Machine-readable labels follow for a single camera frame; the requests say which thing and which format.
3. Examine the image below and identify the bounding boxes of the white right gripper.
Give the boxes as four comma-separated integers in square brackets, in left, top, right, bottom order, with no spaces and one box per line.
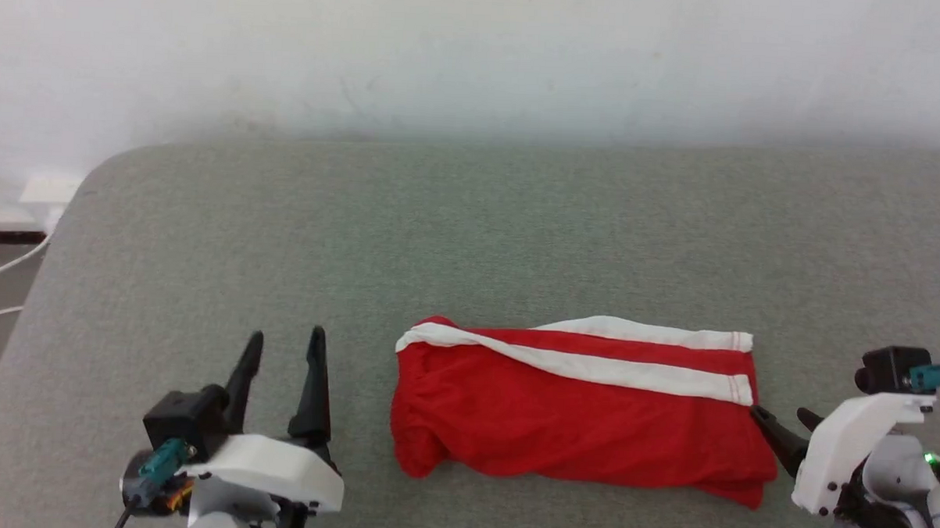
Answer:
[747,387,938,520]

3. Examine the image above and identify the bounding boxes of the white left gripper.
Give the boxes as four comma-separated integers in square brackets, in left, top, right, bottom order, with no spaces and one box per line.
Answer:
[184,322,351,515]

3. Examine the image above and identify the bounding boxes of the red garment with white band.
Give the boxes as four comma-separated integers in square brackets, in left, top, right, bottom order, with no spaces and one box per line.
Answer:
[388,309,784,512]

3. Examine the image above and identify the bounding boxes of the white wall socket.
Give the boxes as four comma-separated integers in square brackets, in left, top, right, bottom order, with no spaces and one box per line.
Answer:
[19,172,83,209]

